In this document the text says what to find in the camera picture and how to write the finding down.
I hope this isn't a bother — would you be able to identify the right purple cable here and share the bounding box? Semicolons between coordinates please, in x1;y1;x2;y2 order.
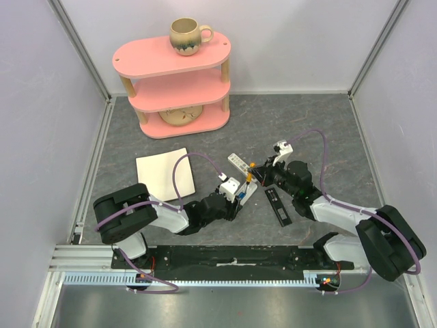
286;128;421;293

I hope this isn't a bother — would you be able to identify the white remote with back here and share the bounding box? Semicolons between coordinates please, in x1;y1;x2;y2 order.
236;182;258;206

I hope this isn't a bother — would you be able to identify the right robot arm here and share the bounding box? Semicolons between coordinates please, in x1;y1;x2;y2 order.
249;161;427;282

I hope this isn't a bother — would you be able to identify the grey slotted cable duct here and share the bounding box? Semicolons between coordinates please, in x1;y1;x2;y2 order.
63;272;333;288

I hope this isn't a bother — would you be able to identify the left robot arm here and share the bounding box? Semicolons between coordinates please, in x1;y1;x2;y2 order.
93;178;241;269

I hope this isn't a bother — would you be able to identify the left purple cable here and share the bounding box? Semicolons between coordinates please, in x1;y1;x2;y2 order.
96;152;228;293

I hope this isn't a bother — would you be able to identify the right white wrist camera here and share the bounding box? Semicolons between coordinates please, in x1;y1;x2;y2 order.
272;140;293;166

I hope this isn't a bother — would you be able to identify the beige floral ceramic bowl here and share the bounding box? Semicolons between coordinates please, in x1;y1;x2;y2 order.
158;105;203;126

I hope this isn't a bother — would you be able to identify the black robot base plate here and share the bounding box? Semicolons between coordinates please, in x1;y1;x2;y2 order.
132;245;354;271

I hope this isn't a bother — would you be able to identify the beige ceramic mug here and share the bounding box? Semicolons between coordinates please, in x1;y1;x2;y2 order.
169;18;214;56

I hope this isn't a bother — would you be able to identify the pink three-tier shelf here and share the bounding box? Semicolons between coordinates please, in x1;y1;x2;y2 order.
112;33;231;139

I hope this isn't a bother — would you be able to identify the white air conditioner remote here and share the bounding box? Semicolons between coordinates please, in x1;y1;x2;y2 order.
227;153;249;176

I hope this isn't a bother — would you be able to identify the orange handled screwdriver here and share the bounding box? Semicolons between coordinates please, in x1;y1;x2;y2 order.
244;162;255;193

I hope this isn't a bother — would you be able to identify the purple cable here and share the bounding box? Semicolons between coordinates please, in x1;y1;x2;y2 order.
96;152;228;293
286;128;421;293

